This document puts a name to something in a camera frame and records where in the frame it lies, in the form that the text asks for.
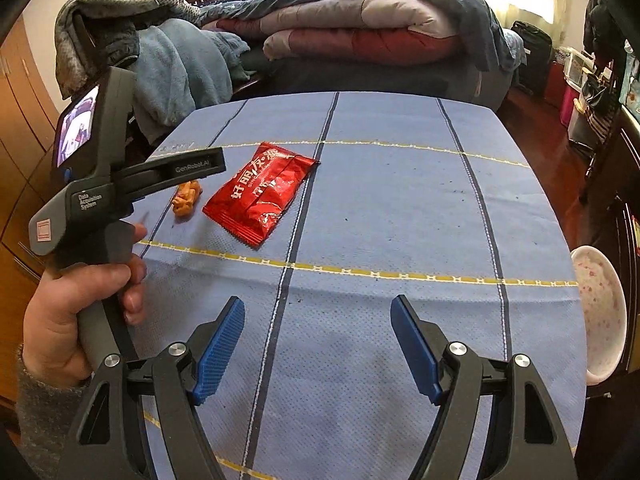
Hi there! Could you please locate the black suitcase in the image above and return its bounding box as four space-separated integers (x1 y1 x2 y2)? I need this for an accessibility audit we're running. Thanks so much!
511 21 553 96

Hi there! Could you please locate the light blue tablecloth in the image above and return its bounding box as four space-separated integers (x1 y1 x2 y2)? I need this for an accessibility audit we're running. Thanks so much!
132 92 586 479

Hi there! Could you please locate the person's left hand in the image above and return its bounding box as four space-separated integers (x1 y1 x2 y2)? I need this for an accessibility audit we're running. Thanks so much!
22 255 146 389

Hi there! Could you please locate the dark wooden dresser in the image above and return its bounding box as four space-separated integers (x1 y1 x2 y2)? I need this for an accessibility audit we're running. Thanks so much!
577 106 639 378

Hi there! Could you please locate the pink red folded quilt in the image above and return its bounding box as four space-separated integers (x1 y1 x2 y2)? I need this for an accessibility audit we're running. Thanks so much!
203 0 464 66

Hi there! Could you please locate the grey knitted blanket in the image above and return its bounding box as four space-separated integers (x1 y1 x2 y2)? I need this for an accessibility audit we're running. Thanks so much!
54 0 201 100

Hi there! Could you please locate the light blue towel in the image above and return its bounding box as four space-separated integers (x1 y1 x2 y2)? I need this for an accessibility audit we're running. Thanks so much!
130 18 250 145

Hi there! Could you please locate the dark blue bed cover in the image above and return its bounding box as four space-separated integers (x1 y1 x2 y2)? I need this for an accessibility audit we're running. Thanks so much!
201 0 525 110

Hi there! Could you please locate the orange crumpled trash piece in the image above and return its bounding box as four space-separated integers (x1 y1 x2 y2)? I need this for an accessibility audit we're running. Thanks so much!
171 180 202 218

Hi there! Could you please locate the grey sleeve forearm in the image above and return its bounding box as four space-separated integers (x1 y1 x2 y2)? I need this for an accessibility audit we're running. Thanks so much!
16 347 86 479

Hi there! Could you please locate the red snack packet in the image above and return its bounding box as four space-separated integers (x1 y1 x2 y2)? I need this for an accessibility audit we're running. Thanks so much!
203 142 319 248

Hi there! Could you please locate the brown wooden wardrobe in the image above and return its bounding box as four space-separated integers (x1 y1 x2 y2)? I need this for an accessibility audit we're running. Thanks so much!
0 18 58 413

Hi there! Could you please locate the pink speckled trash bin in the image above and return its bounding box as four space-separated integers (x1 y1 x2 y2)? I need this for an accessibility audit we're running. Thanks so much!
570 246 627 386

